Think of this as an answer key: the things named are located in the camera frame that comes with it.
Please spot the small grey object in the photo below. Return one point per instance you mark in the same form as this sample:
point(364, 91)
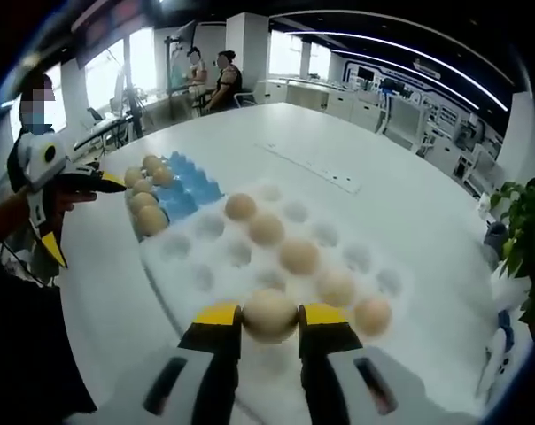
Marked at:
point(495, 234)

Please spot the white foam egg holder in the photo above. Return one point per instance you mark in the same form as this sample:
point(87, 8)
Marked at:
point(196, 248)

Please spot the row of white cabinets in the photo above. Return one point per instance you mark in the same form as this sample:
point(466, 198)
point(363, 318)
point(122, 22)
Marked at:
point(338, 104)

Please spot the white mesh office chair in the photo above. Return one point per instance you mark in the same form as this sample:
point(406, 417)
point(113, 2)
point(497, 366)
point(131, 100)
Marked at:
point(405, 117)

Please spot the green potted plant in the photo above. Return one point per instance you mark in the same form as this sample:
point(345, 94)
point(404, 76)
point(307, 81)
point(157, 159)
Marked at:
point(529, 221)

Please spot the blue egg tray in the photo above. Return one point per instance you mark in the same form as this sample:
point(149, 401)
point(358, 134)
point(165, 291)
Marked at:
point(192, 186)

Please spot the person's left hand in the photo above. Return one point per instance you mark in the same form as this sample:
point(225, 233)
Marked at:
point(66, 203)

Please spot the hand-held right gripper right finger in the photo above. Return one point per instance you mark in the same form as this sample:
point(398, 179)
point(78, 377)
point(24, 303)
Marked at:
point(334, 354)

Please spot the ceiling air conditioner unit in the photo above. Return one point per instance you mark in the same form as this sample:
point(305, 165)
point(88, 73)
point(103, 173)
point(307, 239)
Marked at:
point(427, 70)

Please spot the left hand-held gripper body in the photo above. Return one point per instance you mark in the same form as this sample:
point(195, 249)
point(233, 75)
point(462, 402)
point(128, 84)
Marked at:
point(39, 159)

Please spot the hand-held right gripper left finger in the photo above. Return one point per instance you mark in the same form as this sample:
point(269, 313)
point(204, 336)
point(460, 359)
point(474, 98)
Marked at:
point(205, 354)

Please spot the white table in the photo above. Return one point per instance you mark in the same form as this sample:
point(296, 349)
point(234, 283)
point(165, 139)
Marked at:
point(382, 199)

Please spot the group of tan eggs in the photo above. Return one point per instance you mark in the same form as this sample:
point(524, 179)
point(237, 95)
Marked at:
point(150, 219)

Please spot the person's dark shirt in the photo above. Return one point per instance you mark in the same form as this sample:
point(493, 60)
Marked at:
point(24, 345)

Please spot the white and blue toy robot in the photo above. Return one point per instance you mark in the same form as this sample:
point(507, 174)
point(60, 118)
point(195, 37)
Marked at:
point(500, 350)

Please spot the black tripod stand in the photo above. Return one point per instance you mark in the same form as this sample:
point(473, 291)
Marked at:
point(137, 110)

